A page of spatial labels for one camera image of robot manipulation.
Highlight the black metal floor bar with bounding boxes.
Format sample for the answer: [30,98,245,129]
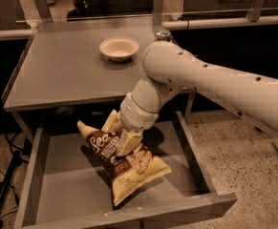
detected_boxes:
[0,151,20,211]

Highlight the silver drink can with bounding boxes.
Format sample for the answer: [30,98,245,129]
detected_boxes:
[155,30,171,41]

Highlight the grey open drawer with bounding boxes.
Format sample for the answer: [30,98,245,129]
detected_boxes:
[14,112,237,229]

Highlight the white bowl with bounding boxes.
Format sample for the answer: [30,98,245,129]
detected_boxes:
[99,37,139,62]

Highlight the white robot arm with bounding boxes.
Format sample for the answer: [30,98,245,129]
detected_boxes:
[119,41,278,138]

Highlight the grey counter cabinet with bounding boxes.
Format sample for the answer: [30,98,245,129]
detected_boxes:
[1,15,203,145]

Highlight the brown chip bag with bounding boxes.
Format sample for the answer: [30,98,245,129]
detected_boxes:
[77,120,171,206]

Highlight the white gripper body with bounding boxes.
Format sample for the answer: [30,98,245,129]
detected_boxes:
[119,94,159,130]

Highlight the white horizontal rail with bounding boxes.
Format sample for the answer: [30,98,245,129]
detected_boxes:
[0,15,278,41]

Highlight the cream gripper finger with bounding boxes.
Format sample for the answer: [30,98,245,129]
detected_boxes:
[101,110,123,133]
[117,129,142,156]

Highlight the black floor cables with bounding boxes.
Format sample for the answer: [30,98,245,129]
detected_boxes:
[0,131,30,221]

